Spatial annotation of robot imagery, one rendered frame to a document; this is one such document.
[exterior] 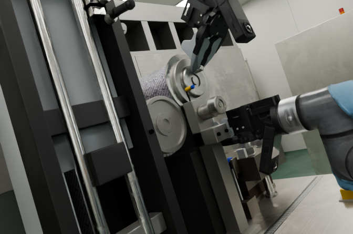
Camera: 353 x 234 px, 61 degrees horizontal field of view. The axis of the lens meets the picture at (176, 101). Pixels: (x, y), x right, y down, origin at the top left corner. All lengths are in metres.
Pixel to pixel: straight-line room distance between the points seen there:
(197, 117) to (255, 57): 5.04
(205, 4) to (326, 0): 4.67
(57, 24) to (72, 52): 0.04
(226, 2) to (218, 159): 0.32
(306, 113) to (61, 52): 0.44
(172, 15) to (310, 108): 0.85
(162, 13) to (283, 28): 4.29
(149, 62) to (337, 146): 0.72
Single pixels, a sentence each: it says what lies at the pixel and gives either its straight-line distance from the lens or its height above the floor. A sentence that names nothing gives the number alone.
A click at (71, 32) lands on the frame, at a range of 0.44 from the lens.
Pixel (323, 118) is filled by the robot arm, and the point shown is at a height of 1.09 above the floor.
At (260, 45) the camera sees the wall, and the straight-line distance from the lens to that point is 5.61.
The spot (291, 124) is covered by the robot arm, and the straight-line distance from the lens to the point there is 0.64.
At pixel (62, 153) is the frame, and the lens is 0.38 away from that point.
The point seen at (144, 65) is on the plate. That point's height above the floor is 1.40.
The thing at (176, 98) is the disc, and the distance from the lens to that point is 0.67.
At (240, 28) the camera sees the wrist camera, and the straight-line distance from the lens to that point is 0.61.
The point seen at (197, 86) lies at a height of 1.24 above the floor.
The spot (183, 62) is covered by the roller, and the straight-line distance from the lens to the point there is 0.71.
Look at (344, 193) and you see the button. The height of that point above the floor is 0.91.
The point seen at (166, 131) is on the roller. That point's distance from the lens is 0.62.
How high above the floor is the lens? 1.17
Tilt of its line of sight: 4 degrees up
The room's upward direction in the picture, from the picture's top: 18 degrees counter-clockwise
